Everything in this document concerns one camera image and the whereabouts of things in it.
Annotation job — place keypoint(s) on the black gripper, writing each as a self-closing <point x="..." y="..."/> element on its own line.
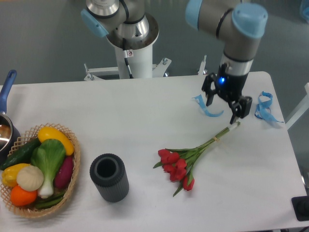
<point x="229" y="88"/>

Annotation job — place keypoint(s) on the red tulip bouquet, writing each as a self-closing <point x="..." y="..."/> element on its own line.
<point x="180" y="163"/>

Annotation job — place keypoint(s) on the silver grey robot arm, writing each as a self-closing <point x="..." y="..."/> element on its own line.
<point x="132" y="32"/>

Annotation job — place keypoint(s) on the curved blue ribbon strip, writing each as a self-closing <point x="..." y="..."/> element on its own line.
<point x="204" y="108"/>

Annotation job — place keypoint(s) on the tangled blue ribbon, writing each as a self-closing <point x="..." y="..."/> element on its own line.
<point x="263" y="111"/>

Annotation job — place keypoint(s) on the blue object top right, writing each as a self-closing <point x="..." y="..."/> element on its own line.
<point x="304" y="10"/>

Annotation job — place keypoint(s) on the black device at edge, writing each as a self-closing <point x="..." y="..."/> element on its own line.
<point x="301" y="207"/>

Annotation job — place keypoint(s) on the dark grey ribbed vase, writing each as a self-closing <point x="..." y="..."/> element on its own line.
<point x="108" y="173"/>

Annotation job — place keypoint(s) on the purple sweet potato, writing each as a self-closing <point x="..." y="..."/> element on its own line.
<point x="64" y="174"/>

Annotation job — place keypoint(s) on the green bok choy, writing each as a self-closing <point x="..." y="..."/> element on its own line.
<point x="48" y="157"/>

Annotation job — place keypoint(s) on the green bean pods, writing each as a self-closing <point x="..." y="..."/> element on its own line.
<point x="49" y="202"/>

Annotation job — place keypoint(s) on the green cucumber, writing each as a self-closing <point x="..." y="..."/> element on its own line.
<point x="22" y="154"/>

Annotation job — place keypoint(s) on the cream steamed bun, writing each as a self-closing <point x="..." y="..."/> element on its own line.
<point x="30" y="178"/>

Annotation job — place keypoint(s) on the woven bamboo basket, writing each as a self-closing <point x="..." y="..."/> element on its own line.
<point x="31" y="211"/>

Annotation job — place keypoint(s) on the orange fruit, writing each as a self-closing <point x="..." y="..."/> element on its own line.
<point x="21" y="197"/>

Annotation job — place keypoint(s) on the yellow bell pepper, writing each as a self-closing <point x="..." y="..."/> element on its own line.
<point x="9" y="175"/>

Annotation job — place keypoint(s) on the white frame at right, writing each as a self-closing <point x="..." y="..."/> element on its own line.
<point x="299" y="110"/>

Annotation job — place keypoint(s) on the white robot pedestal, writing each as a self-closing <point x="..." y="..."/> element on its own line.
<point x="140" y="62"/>

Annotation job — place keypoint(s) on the white metal base frame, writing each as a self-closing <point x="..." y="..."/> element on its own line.
<point x="94" y="74"/>

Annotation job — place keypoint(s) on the blue handled saucepan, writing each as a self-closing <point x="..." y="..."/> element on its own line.
<point x="8" y="132"/>

